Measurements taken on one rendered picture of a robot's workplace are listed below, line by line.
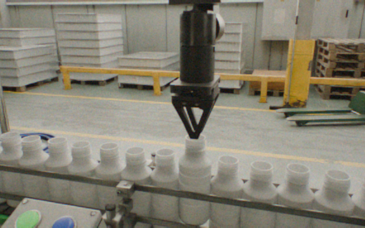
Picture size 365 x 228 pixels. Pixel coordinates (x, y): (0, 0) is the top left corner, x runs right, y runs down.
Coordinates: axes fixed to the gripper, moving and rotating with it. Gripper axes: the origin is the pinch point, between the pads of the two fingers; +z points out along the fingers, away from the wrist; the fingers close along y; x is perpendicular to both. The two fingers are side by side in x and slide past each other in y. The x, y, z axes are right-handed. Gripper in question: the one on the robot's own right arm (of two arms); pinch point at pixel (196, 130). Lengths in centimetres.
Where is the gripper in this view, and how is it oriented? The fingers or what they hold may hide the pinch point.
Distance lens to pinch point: 52.2
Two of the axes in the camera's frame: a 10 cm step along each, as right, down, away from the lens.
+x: -9.7, -0.8, 2.5
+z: 0.0, 9.5, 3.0
